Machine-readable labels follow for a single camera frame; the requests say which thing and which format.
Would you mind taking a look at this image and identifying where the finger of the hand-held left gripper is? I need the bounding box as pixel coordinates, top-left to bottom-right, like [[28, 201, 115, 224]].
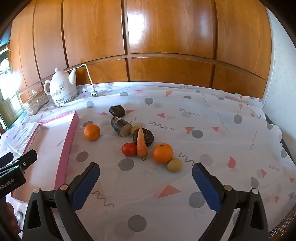
[[0, 152, 15, 167], [0, 149, 38, 175]]

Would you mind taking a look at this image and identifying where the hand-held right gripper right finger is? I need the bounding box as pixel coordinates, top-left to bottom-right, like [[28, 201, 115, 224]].
[[192, 162, 270, 241]]

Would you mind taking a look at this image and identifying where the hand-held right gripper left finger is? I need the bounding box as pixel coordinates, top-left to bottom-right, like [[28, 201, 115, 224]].
[[22, 162, 100, 241]]

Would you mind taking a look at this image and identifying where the pink-edged white tray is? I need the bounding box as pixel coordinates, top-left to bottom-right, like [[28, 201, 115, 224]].
[[10, 111, 79, 204]]

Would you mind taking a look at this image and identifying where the mandarin orange with twig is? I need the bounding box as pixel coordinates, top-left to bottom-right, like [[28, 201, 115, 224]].
[[80, 124, 101, 141]]

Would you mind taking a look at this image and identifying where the red tomato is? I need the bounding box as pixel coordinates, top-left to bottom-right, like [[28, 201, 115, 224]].
[[121, 142, 137, 157]]

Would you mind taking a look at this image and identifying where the dark purple sugarcane piece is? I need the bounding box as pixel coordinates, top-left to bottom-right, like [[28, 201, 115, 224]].
[[133, 128, 155, 148], [110, 116, 123, 131], [109, 105, 126, 118], [116, 120, 133, 138]]

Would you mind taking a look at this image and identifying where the orange carrot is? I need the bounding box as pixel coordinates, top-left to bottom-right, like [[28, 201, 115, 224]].
[[136, 125, 148, 161]]

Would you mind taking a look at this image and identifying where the wooden door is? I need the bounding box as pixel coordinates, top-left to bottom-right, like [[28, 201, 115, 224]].
[[0, 37, 23, 130]]

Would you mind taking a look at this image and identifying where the silver embossed tissue box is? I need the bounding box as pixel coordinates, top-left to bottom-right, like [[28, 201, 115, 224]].
[[23, 90, 49, 115]]

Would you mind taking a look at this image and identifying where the silver kettle base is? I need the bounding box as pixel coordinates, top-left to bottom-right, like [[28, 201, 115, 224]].
[[54, 94, 79, 108]]

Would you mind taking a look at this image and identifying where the white patterned tablecloth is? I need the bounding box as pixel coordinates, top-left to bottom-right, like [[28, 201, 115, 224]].
[[0, 82, 288, 241]]

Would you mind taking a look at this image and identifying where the white ceramic electric kettle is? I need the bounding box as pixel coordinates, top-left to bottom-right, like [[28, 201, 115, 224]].
[[44, 67, 79, 105]]

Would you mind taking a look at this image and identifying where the wicker chair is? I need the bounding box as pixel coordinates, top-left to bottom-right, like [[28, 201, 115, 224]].
[[268, 209, 296, 241]]

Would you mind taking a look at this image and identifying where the wooden panelled wardrobe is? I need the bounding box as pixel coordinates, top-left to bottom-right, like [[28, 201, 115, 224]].
[[9, 0, 272, 102]]

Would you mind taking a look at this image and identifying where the white power cord with plug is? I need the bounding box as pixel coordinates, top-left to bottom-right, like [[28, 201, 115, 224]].
[[66, 63, 99, 97]]

